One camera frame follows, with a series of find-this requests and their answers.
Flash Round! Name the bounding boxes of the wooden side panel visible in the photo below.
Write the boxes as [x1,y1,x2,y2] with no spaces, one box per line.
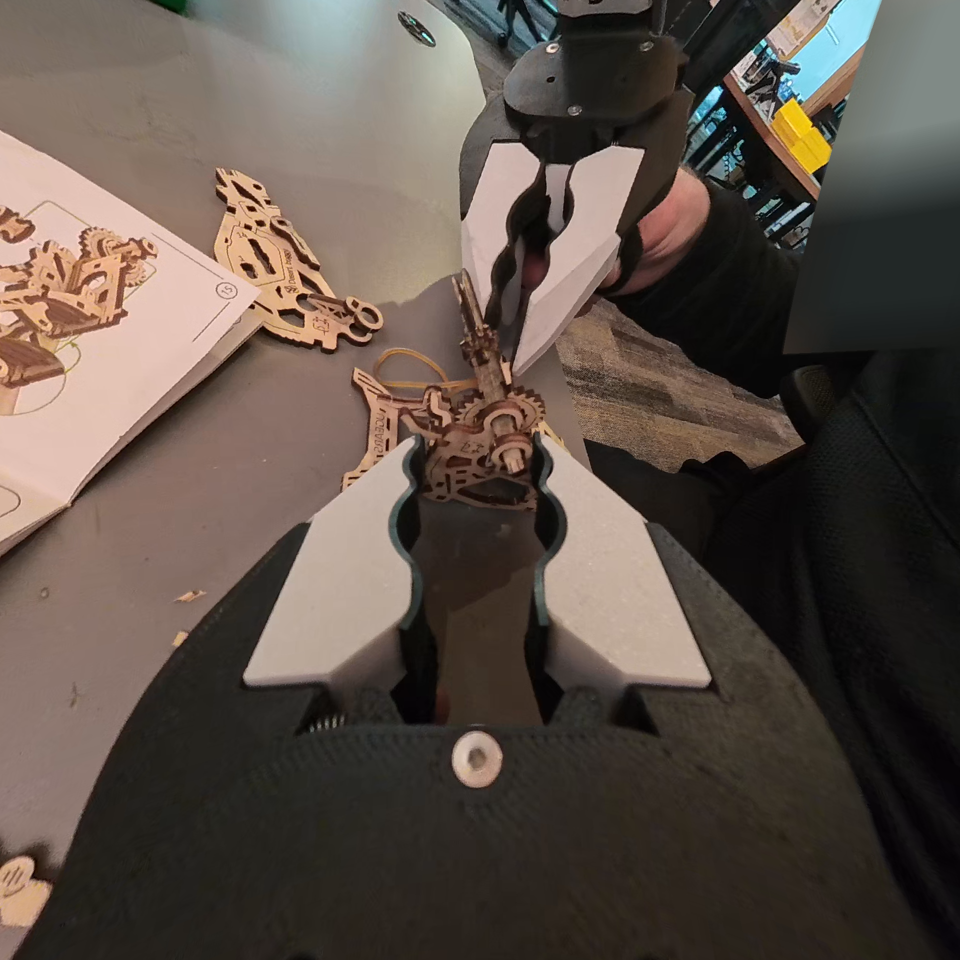
[212,166,385,354]

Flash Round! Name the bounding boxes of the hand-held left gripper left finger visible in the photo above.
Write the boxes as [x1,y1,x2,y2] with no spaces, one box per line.
[242,437,421,696]

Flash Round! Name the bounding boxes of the wooden top desk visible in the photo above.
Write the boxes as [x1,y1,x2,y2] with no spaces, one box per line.
[720,45,860,204]

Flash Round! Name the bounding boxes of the yellow storage bin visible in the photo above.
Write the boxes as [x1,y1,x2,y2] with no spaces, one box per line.
[772,101,834,170]

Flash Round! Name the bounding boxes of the person's right forearm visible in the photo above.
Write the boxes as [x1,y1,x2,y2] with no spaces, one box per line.
[600,180,807,399]

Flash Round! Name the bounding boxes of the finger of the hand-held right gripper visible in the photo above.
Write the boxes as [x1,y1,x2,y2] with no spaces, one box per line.
[459,141,549,325]
[512,144,652,376]

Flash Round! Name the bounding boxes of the scattered wooden scraps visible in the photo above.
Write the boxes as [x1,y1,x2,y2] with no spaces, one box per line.
[171,588,209,648]

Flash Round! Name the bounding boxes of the wooden model chassis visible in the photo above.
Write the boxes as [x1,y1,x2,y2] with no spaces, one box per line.
[341,270,571,515]

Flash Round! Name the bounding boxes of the instruction booklet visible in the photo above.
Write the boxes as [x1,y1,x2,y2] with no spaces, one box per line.
[0,131,264,560]

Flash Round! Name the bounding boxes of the tan rubber band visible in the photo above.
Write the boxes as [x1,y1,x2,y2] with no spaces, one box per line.
[373,348,477,391]

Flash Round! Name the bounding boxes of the person's right hand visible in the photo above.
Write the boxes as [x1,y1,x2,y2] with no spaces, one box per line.
[639,168,714,280]

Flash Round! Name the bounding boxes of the small wooden part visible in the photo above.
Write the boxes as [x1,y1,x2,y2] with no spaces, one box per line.
[0,855,54,931]

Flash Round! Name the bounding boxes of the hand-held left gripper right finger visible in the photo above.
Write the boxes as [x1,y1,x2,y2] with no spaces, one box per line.
[534,435,712,699]

